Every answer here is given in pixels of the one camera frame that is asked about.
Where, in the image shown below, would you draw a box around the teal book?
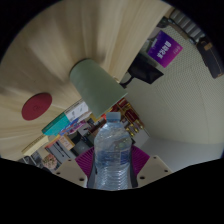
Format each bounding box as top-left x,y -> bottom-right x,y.
42,112 -> 71,137

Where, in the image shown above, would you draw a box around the clear plastic water bottle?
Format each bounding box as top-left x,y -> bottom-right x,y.
93,111 -> 133,192

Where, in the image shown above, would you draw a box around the pink flowers in white pot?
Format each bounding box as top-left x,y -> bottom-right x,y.
41,153 -> 63,171

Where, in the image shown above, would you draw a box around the white printed booklet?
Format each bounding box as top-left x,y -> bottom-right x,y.
64,99 -> 90,123

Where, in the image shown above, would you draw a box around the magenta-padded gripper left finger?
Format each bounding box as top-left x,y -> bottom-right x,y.
53,146 -> 98,189

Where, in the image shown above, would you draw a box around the dark suitcase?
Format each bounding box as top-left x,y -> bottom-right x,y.
196,34 -> 224,79

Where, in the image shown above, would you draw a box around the pale green ribbed cup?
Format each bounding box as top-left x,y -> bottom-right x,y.
68,58 -> 129,118

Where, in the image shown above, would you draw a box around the purple sign board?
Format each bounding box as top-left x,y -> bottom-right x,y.
146,29 -> 184,69

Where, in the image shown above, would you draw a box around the small orange upright box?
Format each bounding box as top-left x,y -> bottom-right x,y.
58,134 -> 75,151

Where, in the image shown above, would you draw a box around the flat round red coaster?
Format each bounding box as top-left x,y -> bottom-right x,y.
21,92 -> 54,122

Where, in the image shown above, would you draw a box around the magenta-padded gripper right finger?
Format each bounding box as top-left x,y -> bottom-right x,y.
129,144 -> 173,188

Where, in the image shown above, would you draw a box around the silver ribbed suitcase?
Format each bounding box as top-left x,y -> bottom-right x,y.
169,8 -> 204,43

